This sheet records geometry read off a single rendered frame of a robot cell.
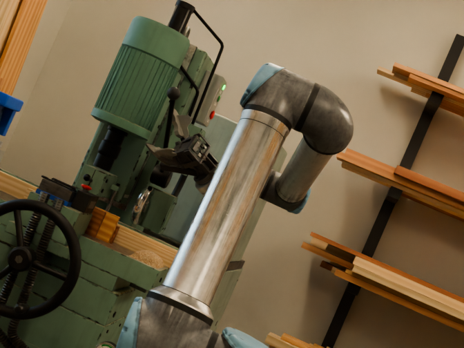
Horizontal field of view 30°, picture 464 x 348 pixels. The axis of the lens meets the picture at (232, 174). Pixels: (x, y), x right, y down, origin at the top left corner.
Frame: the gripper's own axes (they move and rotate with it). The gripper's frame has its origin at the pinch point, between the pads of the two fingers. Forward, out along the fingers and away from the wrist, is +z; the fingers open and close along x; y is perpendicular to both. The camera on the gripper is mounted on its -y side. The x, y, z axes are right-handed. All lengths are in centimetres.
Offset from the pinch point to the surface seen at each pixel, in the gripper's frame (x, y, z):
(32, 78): -148, -226, -24
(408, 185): -135, -48, -148
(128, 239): 18.2, -19.7, -21.2
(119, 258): 30.7, -10.3, -16.8
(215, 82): -40.8, -13.0, -14.9
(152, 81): -12.1, -3.3, 6.2
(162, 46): -19.5, 0.9, 11.5
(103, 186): 11.2, -20.9, -6.4
